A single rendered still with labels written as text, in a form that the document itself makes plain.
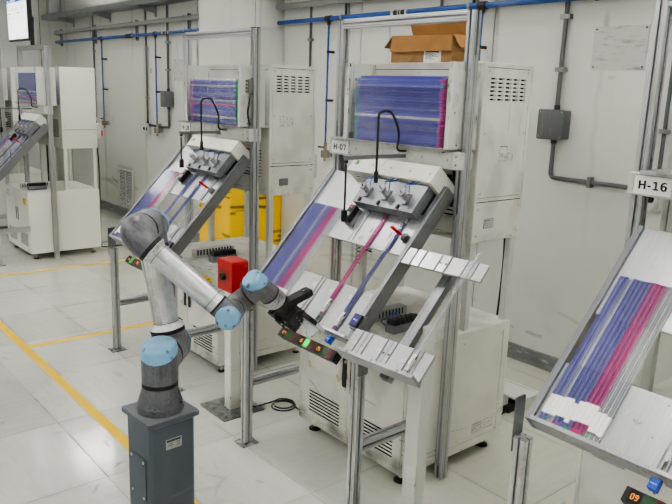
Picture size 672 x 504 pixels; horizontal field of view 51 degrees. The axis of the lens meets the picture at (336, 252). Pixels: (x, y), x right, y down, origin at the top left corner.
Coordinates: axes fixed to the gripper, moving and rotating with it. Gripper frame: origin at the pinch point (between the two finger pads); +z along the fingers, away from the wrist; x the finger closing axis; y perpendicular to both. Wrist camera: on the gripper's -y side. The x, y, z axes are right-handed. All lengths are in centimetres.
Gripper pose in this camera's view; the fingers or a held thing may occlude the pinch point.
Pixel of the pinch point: (314, 326)
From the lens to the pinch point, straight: 255.4
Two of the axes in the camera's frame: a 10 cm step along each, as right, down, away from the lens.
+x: 6.4, 1.9, -7.4
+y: -5.4, 8.0, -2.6
